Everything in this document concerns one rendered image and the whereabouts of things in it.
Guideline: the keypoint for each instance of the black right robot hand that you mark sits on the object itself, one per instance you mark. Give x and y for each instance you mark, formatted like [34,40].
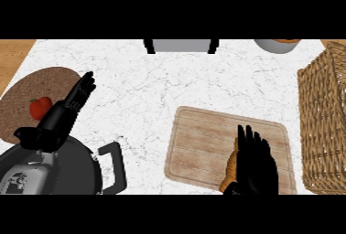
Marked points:
[254,167]

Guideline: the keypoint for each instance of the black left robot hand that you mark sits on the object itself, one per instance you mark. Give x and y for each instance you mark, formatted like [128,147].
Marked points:
[60,117]

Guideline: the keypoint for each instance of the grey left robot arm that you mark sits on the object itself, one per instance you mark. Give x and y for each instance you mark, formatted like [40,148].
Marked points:
[28,175]

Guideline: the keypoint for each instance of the golden brown croissant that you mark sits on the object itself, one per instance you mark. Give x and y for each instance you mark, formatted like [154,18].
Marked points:
[230,170]

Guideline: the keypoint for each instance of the pale wooden cutting board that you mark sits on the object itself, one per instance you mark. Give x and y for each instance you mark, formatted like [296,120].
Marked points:
[204,149]

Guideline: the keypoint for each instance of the brown wicker basket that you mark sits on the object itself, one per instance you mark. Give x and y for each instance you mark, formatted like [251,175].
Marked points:
[322,119]

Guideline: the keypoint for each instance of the red bell pepper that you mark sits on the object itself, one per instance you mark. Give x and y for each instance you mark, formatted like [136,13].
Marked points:
[38,107]

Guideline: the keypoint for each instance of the round brown woven placemat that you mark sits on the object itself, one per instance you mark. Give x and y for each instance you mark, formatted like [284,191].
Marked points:
[26,100]

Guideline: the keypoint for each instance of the dark grey pan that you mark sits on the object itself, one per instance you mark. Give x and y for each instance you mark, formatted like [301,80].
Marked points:
[78,170]

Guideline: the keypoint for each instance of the grey appliance with black legs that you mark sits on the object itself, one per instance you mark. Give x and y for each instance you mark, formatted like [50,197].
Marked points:
[180,45]

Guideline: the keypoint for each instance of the grey round pot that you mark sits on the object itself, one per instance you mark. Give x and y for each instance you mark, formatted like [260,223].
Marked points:
[276,45]

